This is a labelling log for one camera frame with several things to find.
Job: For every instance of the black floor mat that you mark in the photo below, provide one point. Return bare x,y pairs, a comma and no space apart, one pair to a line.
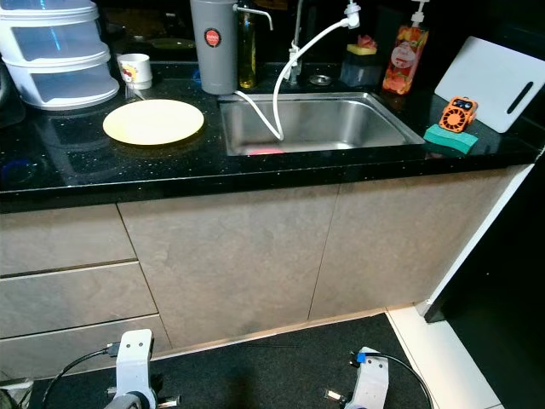
255,366

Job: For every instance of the white tiered plastic container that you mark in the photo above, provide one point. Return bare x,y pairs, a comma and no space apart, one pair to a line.
60,51

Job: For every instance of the floral plate with pink rim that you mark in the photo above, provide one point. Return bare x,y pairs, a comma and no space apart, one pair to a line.
264,152

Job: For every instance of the grey water filter canister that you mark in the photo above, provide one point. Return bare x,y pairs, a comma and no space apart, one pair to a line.
213,68

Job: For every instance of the orange pump soap bottle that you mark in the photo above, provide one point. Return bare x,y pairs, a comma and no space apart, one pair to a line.
404,60

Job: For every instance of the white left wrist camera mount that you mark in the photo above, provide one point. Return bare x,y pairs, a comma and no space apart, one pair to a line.
134,358

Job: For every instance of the black sponge holder dispenser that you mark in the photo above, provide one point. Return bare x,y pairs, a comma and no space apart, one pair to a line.
359,72

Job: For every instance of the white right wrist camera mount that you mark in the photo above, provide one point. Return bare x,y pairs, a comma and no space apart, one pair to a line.
373,379

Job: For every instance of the white cutting board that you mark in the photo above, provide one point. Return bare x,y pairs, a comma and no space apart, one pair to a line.
490,72

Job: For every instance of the yellow sponge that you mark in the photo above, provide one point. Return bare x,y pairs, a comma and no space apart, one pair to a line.
358,49

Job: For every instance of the stainless steel sink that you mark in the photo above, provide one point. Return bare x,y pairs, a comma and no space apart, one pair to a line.
349,119

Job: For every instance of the beige cabinet door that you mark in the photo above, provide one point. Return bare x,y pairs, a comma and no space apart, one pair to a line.
400,239
230,264

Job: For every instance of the chrome gooseneck faucet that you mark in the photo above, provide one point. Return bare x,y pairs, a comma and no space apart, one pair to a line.
298,30

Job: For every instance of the red scrubber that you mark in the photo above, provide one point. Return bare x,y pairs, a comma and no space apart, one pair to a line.
369,42

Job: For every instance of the green sponge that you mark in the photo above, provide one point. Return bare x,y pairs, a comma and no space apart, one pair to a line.
447,141

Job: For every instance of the beige cabinet drawer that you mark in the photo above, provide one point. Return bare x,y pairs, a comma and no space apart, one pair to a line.
68,298
60,239
68,351

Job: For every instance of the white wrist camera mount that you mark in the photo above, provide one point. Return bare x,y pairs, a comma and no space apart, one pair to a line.
373,379
134,358

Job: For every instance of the yellow oil glass bottle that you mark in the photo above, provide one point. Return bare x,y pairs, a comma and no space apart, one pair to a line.
249,64

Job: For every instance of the white printed cup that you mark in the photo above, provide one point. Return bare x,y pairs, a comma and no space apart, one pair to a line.
134,72

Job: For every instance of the round chrome countertop cap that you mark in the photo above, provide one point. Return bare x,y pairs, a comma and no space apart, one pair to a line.
321,80

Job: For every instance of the small orange fan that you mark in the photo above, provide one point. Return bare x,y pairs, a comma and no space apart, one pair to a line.
458,115

